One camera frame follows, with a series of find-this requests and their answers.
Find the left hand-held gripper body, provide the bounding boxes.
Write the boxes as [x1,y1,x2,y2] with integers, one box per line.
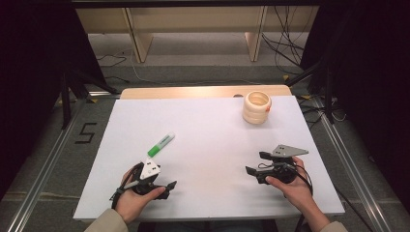
[131,157,166,196]

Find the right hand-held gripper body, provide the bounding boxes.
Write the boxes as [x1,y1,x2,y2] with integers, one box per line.
[256,144,309,186]

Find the green and white marker pen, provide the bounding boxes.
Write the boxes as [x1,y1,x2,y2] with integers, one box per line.
[147,131,176,159]

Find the cream ridged pen holder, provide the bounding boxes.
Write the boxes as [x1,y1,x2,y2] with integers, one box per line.
[242,90,273,126]

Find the person's right hand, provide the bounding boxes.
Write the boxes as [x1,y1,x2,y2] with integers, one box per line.
[264,156,315,211]

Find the person's left hand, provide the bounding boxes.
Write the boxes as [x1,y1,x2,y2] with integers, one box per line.
[114,167,167,225]

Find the white table mat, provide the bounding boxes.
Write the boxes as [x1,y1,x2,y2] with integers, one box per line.
[73,95,346,222]

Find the person's dark trousers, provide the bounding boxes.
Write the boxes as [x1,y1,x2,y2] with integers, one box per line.
[137,219,278,232]

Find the black metal stand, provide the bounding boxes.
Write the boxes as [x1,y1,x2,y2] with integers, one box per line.
[59,69,121,131]
[283,32,342,125]

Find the black curtain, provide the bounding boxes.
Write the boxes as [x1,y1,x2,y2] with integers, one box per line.
[299,0,410,207]
[0,0,108,201]

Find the beige wooden desk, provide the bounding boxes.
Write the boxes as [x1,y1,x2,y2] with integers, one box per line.
[74,6,321,64]

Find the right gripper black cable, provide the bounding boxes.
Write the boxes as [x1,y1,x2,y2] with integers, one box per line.
[257,161,314,232]

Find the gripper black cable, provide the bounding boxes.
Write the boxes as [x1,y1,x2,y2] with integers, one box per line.
[109,161,145,211]
[257,161,314,232]

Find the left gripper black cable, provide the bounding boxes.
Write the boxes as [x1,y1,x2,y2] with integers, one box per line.
[109,161,145,211]

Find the aluminium floor rail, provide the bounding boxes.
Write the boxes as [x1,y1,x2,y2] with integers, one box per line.
[310,96,393,232]
[5,90,121,232]

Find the bundle of black cables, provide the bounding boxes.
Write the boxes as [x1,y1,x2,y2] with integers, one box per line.
[260,6,315,76]

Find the black floor cable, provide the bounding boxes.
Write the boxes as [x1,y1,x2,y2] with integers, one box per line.
[96,52,131,84]

